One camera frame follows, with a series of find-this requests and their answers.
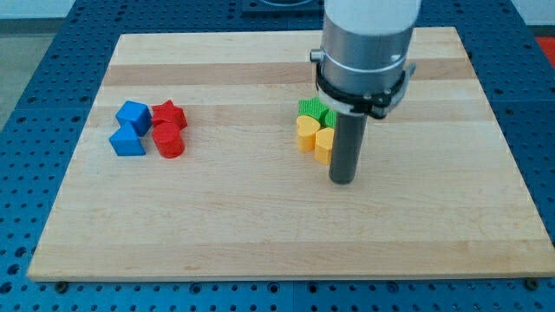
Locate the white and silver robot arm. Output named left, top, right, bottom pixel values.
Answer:
left=310, top=0, right=421, bottom=119

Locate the yellow heart block left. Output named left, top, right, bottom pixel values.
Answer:
left=296, top=115, right=321, bottom=152

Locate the yellow heart block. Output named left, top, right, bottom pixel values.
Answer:
left=314, top=127, right=335, bottom=165
left=296, top=115, right=321, bottom=152

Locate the yellow heart block right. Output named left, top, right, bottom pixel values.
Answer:
left=314, top=127, right=335, bottom=165

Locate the green star block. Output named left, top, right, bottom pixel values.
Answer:
left=297, top=97, right=329, bottom=127

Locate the green block behind rod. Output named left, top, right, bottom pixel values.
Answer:
left=323, top=110, right=336, bottom=128

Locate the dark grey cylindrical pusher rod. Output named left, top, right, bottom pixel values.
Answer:
left=329, top=113, right=367, bottom=185

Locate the red cylinder block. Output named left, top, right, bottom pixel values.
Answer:
left=152, top=122, right=186, bottom=159

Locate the red star block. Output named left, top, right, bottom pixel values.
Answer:
left=151, top=100, right=187, bottom=129

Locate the blue cube block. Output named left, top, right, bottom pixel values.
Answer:
left=115, top=101, right=152, bottom=137

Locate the blue triangular prism block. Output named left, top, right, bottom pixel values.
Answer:
left=108, top=122, right=146, bottom=157

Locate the light wooden board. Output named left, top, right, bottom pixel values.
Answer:
left=28, top=27, right=554, bottom=282

